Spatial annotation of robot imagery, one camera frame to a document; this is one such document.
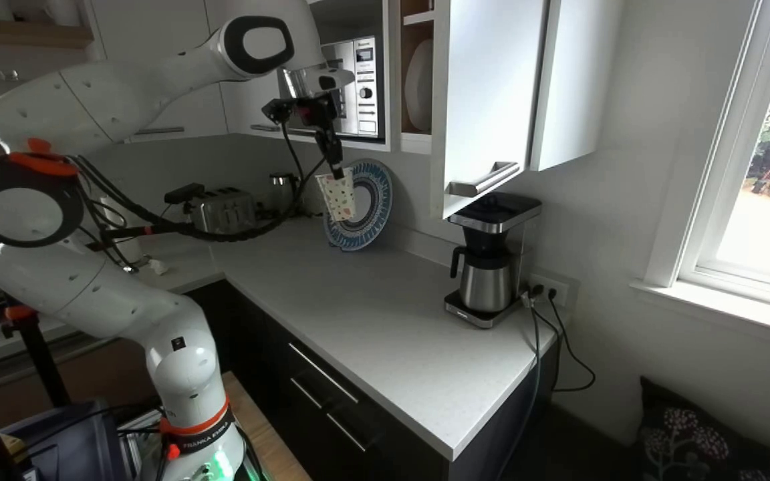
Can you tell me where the wall power outlet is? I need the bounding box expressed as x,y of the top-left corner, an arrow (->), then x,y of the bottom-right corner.
528,273 -> 575,311

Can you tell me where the built-in microwave oven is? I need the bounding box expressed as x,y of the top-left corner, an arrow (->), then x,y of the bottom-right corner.
323,37 -> 380,138

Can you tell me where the white paper plate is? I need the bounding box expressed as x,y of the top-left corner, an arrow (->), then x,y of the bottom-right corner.
404,40 -> 434,132

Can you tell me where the silver drip coffee maker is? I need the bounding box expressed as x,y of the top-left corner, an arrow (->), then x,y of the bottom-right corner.
443,192 -> 539,328

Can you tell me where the black appliance power cord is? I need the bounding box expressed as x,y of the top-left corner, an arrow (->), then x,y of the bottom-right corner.
516,281 -> 598,396

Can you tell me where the dark lower drawer cabinet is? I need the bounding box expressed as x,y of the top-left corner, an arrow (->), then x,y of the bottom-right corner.
193,281 -> 559,481

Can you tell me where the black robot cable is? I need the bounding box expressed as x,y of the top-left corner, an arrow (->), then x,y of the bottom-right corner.
73,124 -> 328,269

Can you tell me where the blue patterned decorative plate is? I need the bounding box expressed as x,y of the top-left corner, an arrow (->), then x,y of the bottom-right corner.
323,158 -> 396,255

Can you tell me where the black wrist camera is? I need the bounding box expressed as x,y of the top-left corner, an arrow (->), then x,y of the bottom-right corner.
262,98 -> 313,124

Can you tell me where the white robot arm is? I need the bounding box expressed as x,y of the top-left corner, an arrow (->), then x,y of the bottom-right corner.
0,0 -> 353,481

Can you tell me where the terrazzo patterned paper cup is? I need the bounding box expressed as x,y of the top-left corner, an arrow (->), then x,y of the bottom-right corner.
315,173 -> 355,221

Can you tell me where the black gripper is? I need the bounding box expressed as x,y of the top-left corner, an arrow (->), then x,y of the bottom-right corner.
300,96 -> 345,180

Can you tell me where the window with white frame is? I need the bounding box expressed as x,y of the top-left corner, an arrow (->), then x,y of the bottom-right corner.
642,0 -> 770,325

